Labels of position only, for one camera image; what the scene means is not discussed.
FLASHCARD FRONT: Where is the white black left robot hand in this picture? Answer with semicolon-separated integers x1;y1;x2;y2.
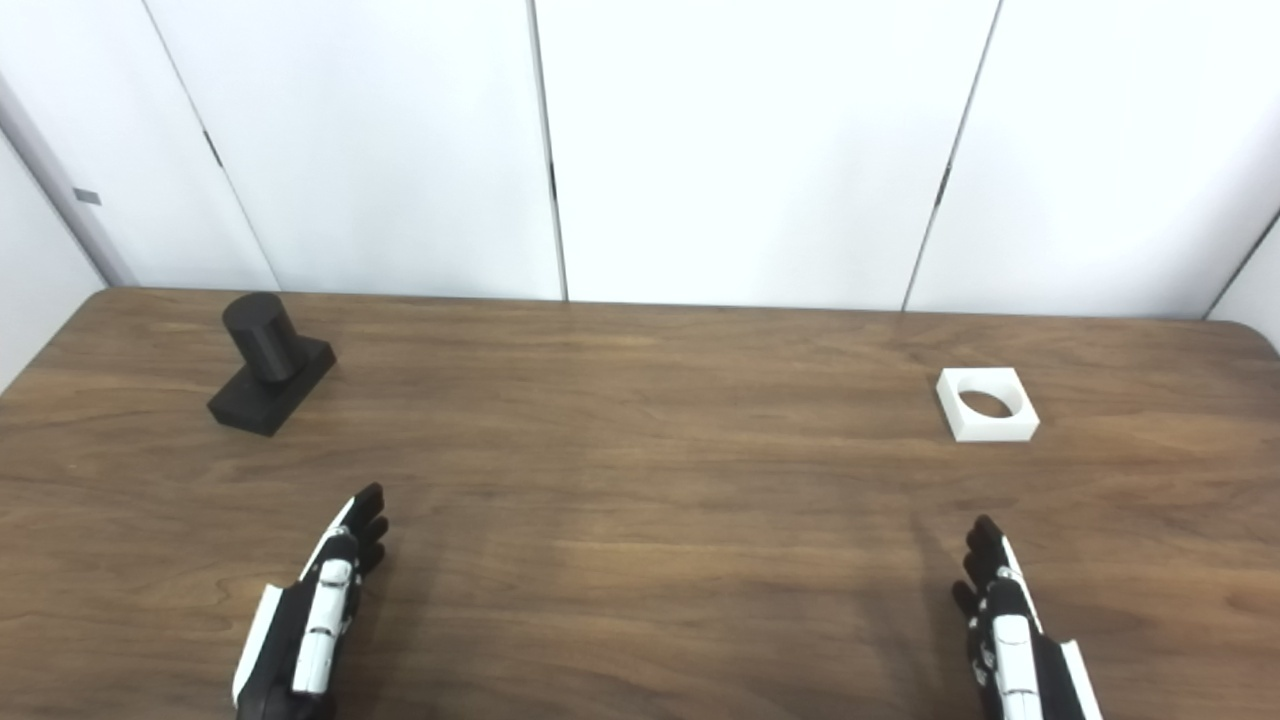
232;483;391;720

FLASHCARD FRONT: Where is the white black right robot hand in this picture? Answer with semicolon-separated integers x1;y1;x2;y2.
952;515;1106;720

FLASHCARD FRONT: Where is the white square piece with hole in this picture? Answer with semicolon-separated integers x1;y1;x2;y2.
936;367;1041;443

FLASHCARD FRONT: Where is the black peg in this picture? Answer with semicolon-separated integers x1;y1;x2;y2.
207;292;337;438

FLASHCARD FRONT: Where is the grey partition post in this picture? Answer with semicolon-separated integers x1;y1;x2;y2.
0;75;138;289

